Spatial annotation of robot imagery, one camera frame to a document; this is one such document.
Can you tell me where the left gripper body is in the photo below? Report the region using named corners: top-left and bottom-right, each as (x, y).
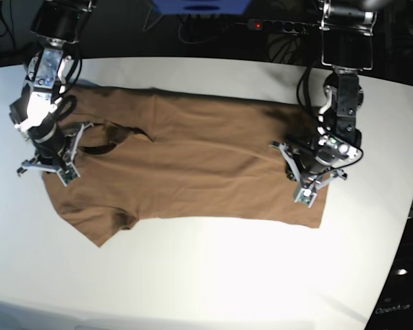
top-left (285, 137), bottom-right (363, 186)

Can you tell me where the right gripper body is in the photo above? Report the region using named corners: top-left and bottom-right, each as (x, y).
top-left (27, 120), bottom-right (81, 172)

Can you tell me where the brown T-shirt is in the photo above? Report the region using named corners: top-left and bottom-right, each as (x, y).
top-left (43, 87), bottom-right (326, 246)

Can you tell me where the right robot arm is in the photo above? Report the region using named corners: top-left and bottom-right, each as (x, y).
top-left (10, 1), bottom-right (96, 175)

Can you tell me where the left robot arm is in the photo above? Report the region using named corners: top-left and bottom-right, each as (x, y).
top-left (285, 1), bottom-right (377, 189)

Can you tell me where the black power strip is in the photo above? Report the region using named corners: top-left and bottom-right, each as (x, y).
top-left (246, 19), bottom-right (319, 35)

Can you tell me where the blue box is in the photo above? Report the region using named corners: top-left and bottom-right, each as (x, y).
top-left (152, 0), bottom-right (251, 15)

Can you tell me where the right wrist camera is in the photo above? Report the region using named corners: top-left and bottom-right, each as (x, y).
top-left (57, 167), bottom-right (80, 186)

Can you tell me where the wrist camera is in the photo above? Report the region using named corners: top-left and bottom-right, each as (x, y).
top-left (57, 167), bottom-right (80, 186)
top-left (293, 186), bottom-right (317, 208)

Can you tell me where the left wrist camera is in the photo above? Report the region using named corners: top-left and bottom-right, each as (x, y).
top-left (293, 186), bottom-right (317, 208)

